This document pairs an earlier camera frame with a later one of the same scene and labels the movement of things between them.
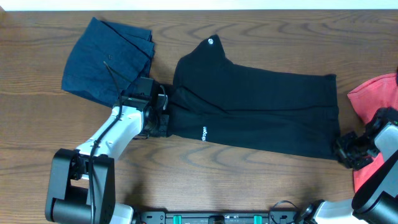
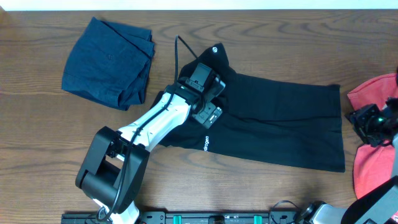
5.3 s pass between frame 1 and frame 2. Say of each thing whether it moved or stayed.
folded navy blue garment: stayed
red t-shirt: stayed
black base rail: stayed
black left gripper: moved
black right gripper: moved
